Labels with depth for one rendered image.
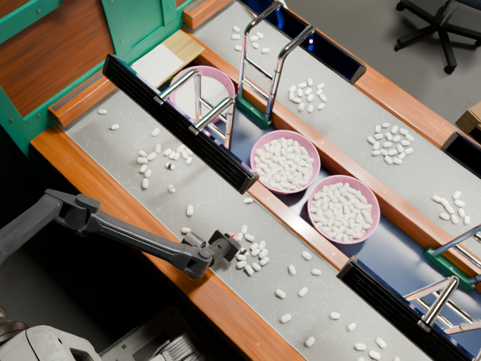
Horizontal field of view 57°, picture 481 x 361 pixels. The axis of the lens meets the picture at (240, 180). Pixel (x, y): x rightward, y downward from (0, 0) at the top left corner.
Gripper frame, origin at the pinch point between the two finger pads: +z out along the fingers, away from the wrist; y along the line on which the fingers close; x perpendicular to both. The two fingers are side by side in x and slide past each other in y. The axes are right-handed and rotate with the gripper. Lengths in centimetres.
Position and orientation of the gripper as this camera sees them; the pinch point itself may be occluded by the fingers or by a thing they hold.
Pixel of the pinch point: (235, 236)
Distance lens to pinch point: 156.1
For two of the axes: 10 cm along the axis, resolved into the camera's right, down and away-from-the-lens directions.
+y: -7.4, -6.4, 2.1
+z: 4.6, -2.6, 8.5
